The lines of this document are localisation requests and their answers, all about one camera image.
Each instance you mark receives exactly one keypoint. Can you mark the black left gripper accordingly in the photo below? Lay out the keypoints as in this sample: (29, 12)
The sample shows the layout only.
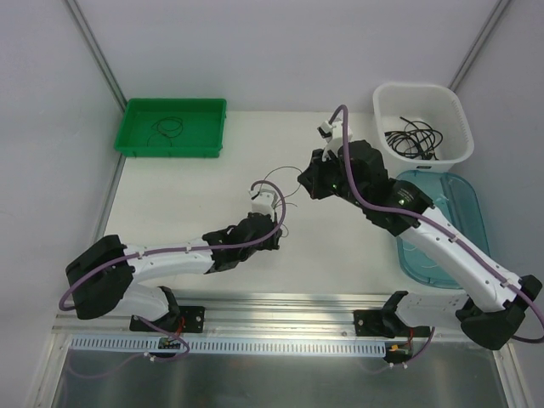
(269, 234)

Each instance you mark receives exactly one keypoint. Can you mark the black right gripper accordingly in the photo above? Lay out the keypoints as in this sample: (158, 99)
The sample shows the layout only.
(314, 179)

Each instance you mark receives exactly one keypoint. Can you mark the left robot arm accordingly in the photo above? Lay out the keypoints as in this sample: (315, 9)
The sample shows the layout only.
(110, 277)

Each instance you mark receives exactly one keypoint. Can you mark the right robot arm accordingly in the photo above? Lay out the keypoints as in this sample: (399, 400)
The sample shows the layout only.
(494, 300)

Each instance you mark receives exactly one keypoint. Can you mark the white plastic basin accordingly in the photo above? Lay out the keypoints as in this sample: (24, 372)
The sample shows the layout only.
(397, 103)

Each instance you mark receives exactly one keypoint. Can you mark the teal transparent plastic bin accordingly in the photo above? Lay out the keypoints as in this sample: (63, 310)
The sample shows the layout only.
(458, 201)

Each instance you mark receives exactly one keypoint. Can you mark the green plastic tray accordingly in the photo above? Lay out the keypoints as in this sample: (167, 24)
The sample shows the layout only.
(184, 128)

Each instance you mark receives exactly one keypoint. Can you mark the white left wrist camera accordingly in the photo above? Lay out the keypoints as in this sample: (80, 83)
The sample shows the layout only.
(263, 202)

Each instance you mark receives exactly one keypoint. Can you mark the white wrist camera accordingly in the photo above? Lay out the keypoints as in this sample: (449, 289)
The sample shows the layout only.
(332, 133)
(263, 202)

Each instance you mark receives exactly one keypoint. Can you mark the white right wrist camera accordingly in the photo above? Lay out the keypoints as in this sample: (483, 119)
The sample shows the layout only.
(332, 133)

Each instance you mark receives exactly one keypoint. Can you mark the aluminium mounting rail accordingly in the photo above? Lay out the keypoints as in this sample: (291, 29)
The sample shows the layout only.
(279, 315)

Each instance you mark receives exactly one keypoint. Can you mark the white slotted cable duct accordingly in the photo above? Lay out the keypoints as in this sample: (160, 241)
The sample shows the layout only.
(224, 345)

